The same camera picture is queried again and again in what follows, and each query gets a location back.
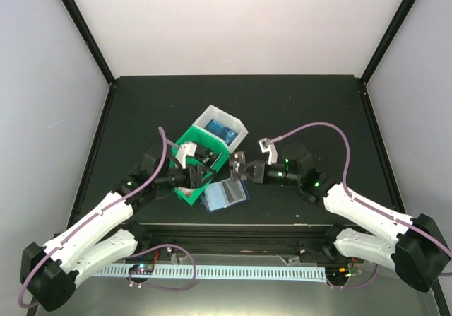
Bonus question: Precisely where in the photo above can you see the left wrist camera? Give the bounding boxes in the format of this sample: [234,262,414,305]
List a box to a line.
[172,141,197,169]

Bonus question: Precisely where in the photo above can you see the near green plastic bin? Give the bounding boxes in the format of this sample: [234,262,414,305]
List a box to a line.
[174,175,212,206]

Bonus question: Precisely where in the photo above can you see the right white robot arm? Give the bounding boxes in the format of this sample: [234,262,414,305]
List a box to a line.
[229,143,451,292]

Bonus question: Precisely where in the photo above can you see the left frame post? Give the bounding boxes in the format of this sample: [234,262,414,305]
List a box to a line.
[61,0,116,86]

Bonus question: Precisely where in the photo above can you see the white slotted cable duct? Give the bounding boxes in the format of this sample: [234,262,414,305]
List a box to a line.
[94,264,326,283]

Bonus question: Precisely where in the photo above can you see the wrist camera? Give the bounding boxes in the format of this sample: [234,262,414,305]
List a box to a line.
[258,137,281,165]
[172,141,197,169]

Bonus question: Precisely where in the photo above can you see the white plastic bin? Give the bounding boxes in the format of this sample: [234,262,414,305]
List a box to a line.
[193,105,249,153]

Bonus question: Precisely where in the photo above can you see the frame post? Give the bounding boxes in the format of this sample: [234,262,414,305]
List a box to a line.
[359,0,417,86]
[61,0,116,86]

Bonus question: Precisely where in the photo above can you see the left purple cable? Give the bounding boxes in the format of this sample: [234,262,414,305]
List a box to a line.
[17,127,170,309]

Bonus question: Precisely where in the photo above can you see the controller board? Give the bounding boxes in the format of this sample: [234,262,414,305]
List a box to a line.
[325,265,362,279]
[129,264,154,276]

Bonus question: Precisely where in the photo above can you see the green plastic bin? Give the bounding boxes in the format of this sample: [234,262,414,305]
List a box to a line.
[171,125,230,172]
[174,175,212,206]

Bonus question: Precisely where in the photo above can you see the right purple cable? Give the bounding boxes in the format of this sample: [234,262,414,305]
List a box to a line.
[261,122,452,278]

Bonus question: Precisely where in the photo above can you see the black cards in green bin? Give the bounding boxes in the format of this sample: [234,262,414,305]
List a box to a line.
[194,145,222,168]

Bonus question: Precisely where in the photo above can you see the blue cards in white bin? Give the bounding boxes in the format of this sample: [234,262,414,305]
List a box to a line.
[204,119,237,146]

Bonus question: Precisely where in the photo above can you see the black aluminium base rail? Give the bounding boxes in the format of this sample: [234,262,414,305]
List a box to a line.
[138,224,350,265]

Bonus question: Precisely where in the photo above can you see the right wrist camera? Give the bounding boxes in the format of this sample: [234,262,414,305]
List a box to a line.
[258,137,281,165]

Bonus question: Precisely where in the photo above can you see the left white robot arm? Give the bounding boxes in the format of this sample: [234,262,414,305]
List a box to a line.
[18,143,217,312]

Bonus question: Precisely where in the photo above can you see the blue card holder wallet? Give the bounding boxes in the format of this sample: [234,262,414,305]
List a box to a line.
[201,179,250,213]

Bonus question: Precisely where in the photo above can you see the left controller board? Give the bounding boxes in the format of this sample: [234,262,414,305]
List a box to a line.
[129,264,154,276]

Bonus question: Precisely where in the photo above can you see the middle green plastic bin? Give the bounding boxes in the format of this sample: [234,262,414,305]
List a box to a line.
[171,125,230,172]

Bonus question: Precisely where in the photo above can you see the right controller board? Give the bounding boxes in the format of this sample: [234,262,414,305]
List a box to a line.
[325,265,362,279]

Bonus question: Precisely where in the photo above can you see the purple cable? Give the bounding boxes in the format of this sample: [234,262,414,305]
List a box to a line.
[261,122,452,278]
[17,127,170,309]

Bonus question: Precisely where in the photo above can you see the right frame post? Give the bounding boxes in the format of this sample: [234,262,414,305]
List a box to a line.
[359,0,417,86]

